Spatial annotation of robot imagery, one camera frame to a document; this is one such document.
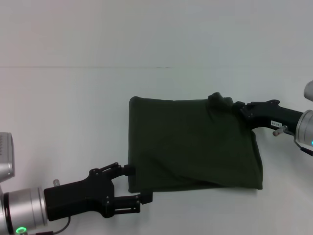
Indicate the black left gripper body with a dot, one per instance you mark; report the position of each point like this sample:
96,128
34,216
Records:
78,195

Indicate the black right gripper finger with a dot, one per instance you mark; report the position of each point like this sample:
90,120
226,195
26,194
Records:
238,105
245,113

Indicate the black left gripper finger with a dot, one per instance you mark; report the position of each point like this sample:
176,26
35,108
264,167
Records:
146,197
128,170

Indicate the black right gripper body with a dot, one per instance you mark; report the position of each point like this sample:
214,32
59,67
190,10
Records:
276,115

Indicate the dark green t-shirt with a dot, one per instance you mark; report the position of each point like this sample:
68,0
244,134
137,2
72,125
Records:
190,147

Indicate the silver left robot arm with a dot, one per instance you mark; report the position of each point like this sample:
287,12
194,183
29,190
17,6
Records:
19,208

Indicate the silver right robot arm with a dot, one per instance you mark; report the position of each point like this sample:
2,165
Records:
306,127

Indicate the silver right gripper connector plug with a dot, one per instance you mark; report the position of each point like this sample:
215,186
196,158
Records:
281,131

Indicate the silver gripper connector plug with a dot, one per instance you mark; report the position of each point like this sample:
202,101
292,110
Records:
56,182
281,131

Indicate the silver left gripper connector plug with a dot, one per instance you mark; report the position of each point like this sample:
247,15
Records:
56,182

